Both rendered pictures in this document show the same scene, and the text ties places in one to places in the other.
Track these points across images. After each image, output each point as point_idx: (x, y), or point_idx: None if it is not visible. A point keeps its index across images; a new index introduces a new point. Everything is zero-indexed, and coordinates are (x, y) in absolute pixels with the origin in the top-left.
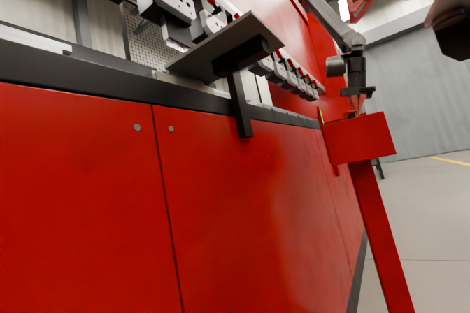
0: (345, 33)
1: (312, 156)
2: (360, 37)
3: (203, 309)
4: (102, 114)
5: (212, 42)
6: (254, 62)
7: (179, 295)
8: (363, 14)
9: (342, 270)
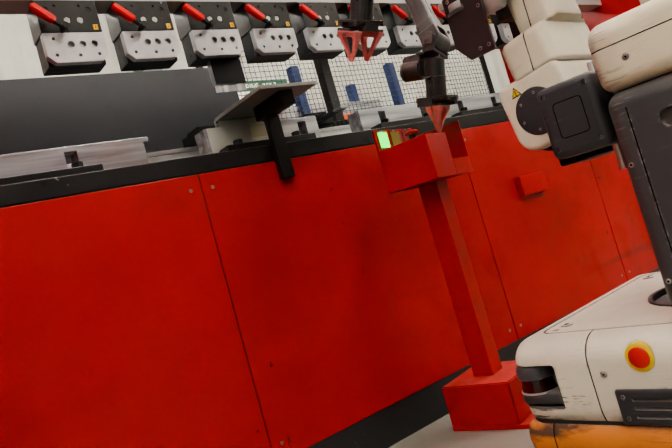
0: (420, 25)
1: None
2: (430, 33)
3: (242, 292)
4: (172, 188)
5: (243, 103)
6: (286, 108)
7: (225, 281)
8: (372, 52)
9: None
